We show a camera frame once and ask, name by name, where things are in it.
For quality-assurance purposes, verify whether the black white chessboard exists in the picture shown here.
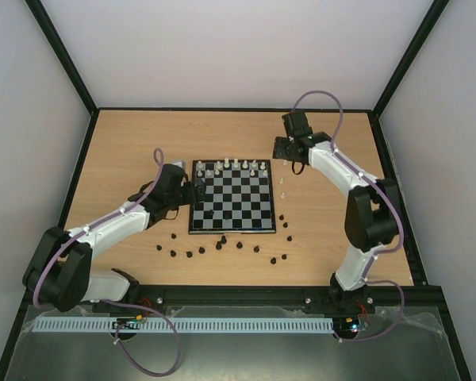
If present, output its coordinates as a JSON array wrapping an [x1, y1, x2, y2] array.
[[188, 159, 276, 235]]

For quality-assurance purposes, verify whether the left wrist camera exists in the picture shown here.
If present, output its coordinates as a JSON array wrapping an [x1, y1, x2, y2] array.
[[171, 160, 186, 169]]

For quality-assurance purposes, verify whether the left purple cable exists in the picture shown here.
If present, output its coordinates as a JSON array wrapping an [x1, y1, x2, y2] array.
[[31, 148, 182, 376]]

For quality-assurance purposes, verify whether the grey slotted cable duct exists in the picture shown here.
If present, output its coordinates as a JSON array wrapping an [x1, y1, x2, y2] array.
[[32, 317, 334, 334]]

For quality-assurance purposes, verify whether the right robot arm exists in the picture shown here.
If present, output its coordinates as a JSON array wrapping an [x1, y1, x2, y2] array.
[[273, 111, 404, 313]]

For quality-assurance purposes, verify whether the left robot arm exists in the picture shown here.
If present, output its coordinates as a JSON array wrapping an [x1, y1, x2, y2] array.
[[22, 164, 205, 312]]

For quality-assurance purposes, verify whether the black aluminium frame rail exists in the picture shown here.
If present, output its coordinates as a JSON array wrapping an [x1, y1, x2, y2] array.
[[23, 283, 445, 314]]

